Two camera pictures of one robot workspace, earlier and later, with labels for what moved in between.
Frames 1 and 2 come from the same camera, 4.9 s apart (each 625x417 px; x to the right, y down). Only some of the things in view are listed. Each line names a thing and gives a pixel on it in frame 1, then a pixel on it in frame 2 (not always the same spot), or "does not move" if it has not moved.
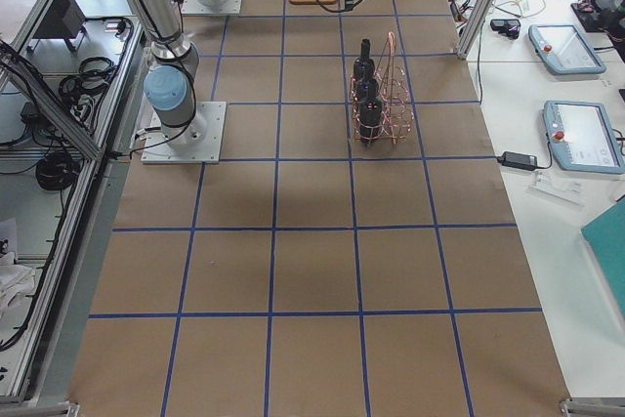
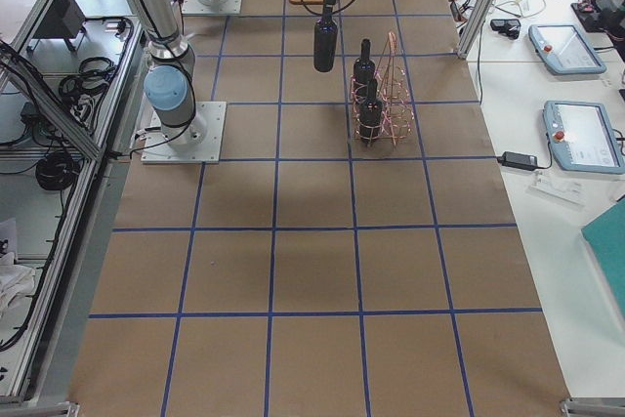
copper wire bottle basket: (382, 104) does not move
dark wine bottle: (367, 91) → (325, 41)
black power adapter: (518, 160) does not move
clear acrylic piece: (557, 186) does not move
